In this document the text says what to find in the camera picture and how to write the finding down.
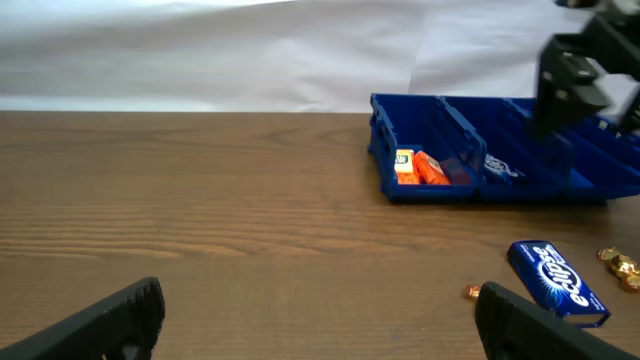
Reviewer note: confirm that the gold candy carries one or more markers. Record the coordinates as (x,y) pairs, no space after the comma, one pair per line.
(622,267)
(471,291)

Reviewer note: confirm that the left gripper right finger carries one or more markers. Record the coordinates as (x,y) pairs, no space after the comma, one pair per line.
(525,335)

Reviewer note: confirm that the blue tray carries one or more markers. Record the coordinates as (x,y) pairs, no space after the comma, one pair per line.
(410,125)

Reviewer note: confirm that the blue candy pack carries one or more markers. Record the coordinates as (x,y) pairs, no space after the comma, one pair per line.
(500,167)
(555,280)

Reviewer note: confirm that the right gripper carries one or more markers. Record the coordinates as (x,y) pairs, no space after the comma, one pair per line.
(620,45)

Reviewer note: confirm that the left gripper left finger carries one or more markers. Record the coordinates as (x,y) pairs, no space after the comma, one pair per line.
(100,330)

